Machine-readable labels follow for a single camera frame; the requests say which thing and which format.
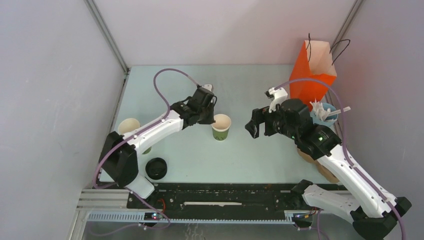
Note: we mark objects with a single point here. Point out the orange paper bag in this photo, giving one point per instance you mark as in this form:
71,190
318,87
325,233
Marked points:
314,61

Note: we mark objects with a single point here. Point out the brown pulp cup carrier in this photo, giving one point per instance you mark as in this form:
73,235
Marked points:
321,169

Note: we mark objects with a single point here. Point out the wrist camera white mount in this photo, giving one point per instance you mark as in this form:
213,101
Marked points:
208,87
277,95

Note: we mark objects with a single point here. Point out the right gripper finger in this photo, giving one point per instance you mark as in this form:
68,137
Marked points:
253,127
260,115

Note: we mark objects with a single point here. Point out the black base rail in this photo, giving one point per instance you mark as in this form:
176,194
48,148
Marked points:
224,202

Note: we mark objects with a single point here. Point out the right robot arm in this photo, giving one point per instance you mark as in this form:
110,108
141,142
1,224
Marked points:
371,210

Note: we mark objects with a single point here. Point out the blue cup of stirrers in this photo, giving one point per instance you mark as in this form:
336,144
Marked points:
324,113

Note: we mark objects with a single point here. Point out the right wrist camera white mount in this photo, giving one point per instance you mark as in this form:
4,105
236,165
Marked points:
277,95

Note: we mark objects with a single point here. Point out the stack of paper cups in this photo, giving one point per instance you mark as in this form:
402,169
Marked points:
128,125

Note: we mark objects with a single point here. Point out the stack of black lids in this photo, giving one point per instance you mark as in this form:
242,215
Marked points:
156,168

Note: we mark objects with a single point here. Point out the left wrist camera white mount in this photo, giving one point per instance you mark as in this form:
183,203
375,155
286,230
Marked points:
208,87

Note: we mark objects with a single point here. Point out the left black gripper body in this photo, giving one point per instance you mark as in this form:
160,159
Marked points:
206,114

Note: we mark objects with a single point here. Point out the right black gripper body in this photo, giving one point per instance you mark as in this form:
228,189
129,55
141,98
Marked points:
274,123

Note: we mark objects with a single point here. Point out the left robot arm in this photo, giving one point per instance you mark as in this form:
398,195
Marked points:
119,156

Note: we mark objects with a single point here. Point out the green paper coffee cup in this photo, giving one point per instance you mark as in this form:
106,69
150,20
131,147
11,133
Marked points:
221,126

